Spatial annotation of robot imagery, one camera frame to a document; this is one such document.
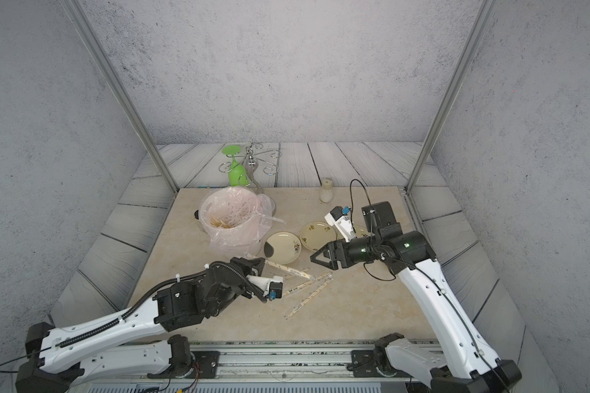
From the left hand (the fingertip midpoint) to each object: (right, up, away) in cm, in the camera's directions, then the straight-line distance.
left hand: (262, 257), depth 69 cm
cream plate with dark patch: (+3, -2, +30) cm, 30 cm away
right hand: (+16, +1, -5) cm, 17 cm away
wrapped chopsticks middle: (+13, -14, +20) cm, 28 cm away
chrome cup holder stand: (-8, +32, +22) cm, 40 cm away
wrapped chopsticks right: (+14, -17, +18) cm, 28 cm away
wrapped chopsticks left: (+7, -3, -2) cm, 7 cm away
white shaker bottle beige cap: (+22, +20, +46) cm, 54 cm away
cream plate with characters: (+16, +2, +34) cm, 38 cm away
